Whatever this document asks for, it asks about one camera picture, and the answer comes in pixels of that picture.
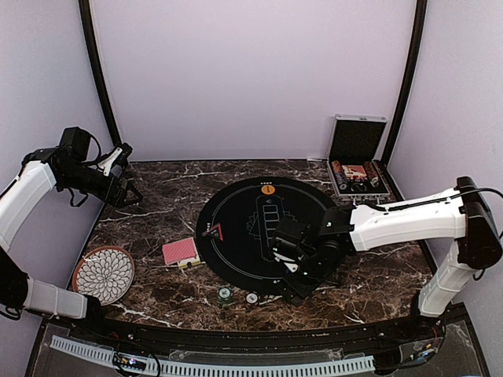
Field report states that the triangular red dealer button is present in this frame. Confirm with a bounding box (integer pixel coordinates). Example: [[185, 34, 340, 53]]
[[202, 223, 223, 241]]

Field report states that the orange big blind button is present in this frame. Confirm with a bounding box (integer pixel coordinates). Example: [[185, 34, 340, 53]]
[[261, 185, 276, 196]]

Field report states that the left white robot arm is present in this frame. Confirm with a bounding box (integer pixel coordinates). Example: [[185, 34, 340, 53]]
[[1, 143, 142, 342]]

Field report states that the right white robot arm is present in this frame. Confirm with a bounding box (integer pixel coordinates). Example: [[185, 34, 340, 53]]
[[271, 177, 502, 341]]

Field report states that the green poker chip stack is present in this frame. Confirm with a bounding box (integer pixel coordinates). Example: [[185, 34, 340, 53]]
[[217, 287, 233, 306]]

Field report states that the round black poker mat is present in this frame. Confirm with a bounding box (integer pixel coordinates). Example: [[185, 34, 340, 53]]
[[196, 177, 354, 299]]

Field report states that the floral ceramic plate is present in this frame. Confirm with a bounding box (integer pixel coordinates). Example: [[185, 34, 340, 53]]
[[72, 246, 135, 306]]

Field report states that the red playing card deck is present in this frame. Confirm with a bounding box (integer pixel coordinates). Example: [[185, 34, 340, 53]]
[[162, 237, 201, 269]]

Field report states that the aluminium poker chip case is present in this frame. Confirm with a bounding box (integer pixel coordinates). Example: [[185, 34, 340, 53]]
[[327, 115, 391, 202]]

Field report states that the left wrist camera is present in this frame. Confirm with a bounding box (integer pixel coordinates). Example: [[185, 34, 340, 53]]
[[97, 143, 133, 176]]

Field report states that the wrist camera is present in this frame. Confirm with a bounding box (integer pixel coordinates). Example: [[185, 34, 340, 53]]
[[97, 143, 133, 176], [270, 218, 311, 273]]

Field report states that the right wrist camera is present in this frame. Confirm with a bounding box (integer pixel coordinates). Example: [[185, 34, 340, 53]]
[[270, 218, 311, 273]]

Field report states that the white slotted cable duct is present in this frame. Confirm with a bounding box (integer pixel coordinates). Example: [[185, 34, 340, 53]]
[[50, 335, 376, 376]]

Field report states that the left black frame post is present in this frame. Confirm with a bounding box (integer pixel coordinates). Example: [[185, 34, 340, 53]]
[[78, 0, 123, 146]]

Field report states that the black frame post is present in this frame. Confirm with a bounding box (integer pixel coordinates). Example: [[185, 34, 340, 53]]
[[381, 0, 428, 166], [78, 0, 123, 146]]

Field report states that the right black frame post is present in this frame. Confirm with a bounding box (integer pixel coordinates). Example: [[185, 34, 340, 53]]
[[381, 0, 428, 166]]

